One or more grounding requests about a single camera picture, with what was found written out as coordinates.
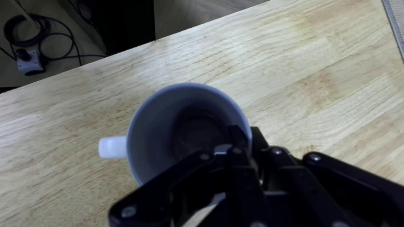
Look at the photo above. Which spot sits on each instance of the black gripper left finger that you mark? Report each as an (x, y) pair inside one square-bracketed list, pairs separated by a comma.
[(190, 190)]

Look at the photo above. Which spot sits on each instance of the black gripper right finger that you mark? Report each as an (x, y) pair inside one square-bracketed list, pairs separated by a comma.
[(329, 194)]

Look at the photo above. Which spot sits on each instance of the white ceramic mug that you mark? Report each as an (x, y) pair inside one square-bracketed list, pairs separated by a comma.
[(177, 127)]

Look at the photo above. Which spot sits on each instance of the long metal ruler strip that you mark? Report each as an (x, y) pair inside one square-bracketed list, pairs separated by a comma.
[(396, 26)]

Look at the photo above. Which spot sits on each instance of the grey power strip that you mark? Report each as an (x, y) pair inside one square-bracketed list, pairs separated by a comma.
[(30, 62)]

